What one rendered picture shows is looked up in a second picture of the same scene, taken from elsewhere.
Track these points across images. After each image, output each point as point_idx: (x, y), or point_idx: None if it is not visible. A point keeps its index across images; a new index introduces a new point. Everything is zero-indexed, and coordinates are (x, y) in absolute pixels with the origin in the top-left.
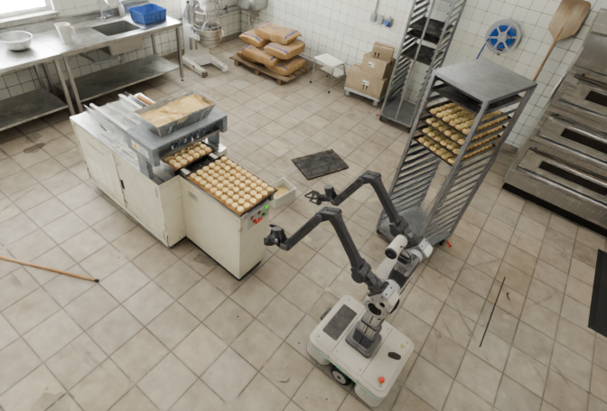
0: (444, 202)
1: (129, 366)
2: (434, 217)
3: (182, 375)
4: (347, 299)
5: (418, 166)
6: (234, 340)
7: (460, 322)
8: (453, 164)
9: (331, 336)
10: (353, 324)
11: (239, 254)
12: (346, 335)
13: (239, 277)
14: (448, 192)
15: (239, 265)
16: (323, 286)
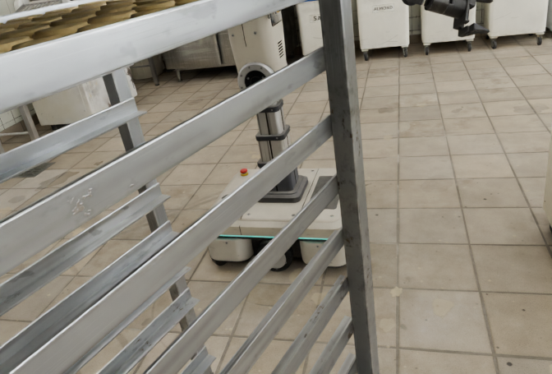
0: (103, 283)
1: (521, 135)
2: (145, 328)
3: (467, 150)
4: (334, 215)
5: (250, 338)
6: (455, 183)
7: (89, 369)
8: None
9: (328, 177)
10: (305, 196)
11: (550, 135)
12: (309, 184)
13: (543, 205)
14: (84, 253)
15: (547, 167)
16: (407, 292)
